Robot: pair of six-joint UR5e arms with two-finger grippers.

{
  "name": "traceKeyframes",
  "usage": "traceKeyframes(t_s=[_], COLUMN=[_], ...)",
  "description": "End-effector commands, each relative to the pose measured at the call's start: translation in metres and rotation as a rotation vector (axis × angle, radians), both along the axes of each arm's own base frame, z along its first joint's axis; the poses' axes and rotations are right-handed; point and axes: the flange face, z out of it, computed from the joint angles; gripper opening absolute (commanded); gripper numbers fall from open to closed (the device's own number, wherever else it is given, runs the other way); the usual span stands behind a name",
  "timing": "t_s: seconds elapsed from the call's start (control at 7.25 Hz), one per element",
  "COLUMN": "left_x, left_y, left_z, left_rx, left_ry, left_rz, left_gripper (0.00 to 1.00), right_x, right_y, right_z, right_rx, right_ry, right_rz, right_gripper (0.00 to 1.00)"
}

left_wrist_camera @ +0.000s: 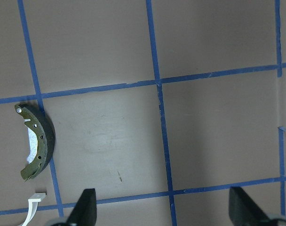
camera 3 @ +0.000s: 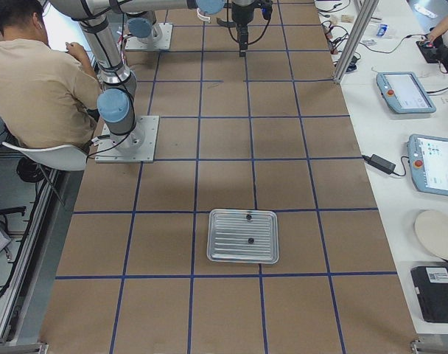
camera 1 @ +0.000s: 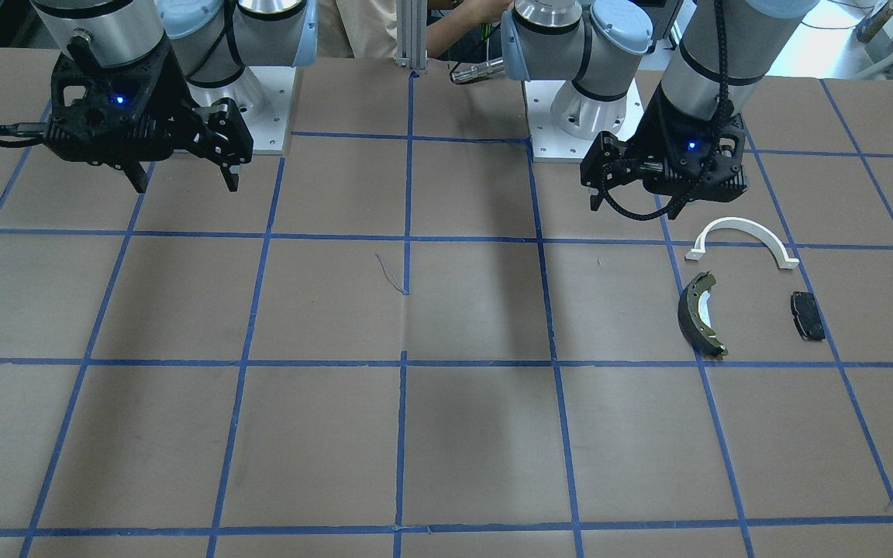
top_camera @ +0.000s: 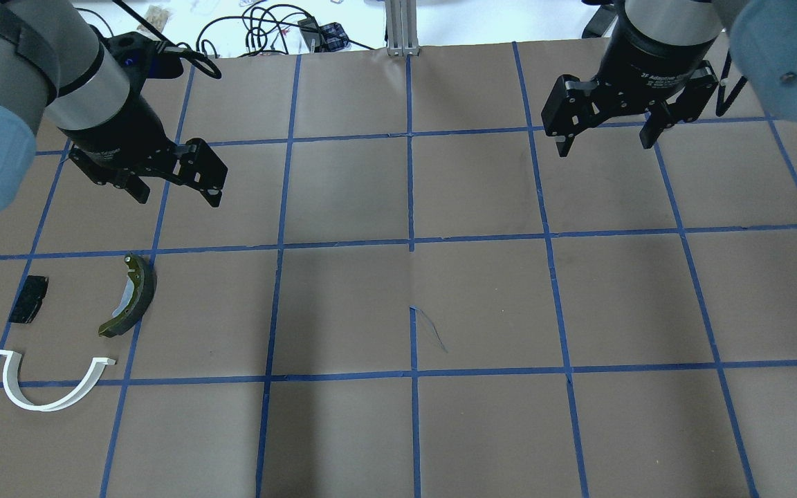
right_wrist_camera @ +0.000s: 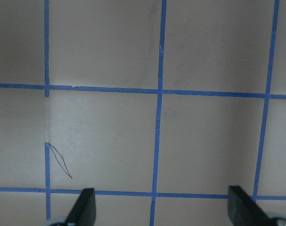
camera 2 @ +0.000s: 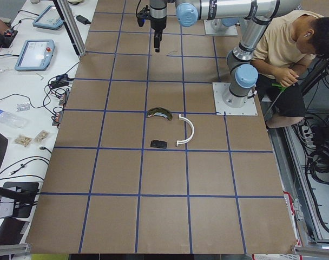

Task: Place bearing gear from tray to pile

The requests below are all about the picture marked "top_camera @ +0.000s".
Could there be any aluminium frame post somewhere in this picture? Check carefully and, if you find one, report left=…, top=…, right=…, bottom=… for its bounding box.
left=383, top=0, right=420, bottom=57

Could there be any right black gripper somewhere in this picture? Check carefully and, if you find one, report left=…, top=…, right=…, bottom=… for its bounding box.
left=541, top=18, right=718, bottom=158

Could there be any green brake shoe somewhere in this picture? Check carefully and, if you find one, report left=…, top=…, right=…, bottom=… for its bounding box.
left=98, top=252, right=157, bottom=338

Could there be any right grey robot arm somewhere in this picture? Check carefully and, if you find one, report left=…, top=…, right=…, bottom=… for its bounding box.
left=541, top=1, right=797, bottom=157

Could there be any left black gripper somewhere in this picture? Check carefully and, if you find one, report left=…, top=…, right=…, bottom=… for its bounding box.
left=58, top=93, right=228, bottom=208

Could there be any brown paper table mat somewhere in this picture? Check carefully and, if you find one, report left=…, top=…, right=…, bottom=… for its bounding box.
left=0, top=40, right=797, bottom=497

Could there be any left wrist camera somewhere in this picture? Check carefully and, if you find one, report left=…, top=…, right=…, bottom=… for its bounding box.
left=102, top=31, right=184, bottom=81

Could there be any white curved plastic part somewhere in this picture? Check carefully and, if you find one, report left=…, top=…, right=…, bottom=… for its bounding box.
left=0, top=350, right=117, bottom=413

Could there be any black brake pad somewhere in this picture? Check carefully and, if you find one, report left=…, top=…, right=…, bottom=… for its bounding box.
left=8, top=275, right=48, bottom=324

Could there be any black cable bundle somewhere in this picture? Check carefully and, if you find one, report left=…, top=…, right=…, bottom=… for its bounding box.
left=194, top=3, right=375, bottom=59

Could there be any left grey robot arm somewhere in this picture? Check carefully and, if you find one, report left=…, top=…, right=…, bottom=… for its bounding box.
left=0, top=1, right=228, bottom=211

